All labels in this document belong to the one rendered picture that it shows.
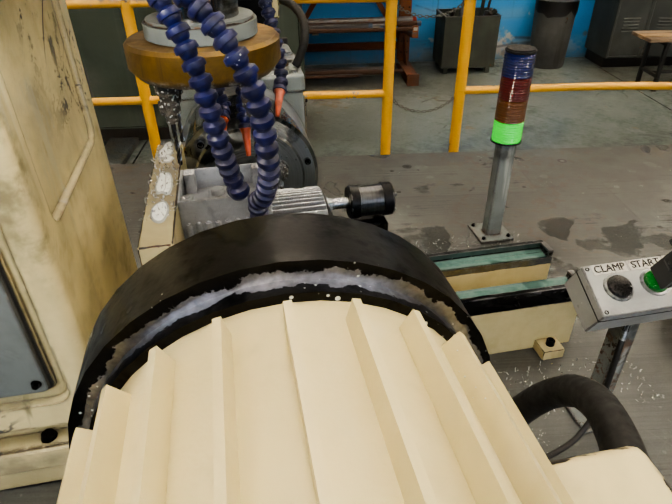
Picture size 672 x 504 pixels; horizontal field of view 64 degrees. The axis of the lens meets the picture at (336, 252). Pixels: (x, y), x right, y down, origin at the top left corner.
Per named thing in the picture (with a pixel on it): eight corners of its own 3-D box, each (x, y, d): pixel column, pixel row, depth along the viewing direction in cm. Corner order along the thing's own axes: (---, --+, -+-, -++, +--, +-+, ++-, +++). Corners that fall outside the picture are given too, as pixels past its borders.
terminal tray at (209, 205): (186, 250, 73) (176, 203, 69) (188, 212, 81) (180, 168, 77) (275, 240, 75) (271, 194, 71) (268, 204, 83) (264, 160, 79)
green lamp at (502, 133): (498, 147, 111) (502, 126, 108) (486, 136, 116) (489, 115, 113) (525, 144, 112) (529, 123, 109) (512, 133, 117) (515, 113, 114)
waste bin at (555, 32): (556, 59, 553) (569, -6, 519) (571, 69, 520) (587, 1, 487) (518, 60, 551) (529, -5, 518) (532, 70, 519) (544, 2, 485)
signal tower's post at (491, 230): (481, 244, 123) (511, 53, 99) (467, 226, 129) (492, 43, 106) (513, 240, 124) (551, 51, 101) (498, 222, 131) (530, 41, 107)
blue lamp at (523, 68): (509, 80, 103) (513, 56, 101) (495, 72, 108) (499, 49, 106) (538, 78, 104) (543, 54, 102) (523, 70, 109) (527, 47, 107)
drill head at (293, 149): (190, 271, 96) (162, 137, 82) (194, 173, 129) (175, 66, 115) (328, 254, 100) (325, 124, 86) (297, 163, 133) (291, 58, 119)
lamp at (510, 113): (502, 126, 108) (505, 104, 106) (489, 115, 113) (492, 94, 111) (529, 123, 109) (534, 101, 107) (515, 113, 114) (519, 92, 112)
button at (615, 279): (607, 303, 66) (615, 297, 64) (597, 281, 67) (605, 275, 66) (629, 300, 66) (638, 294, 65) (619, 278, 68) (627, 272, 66)
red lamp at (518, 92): (505, 104, 106) (509, 80, 103) (492, 94, 111) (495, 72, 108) (534, 101, 107) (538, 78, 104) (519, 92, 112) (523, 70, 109)
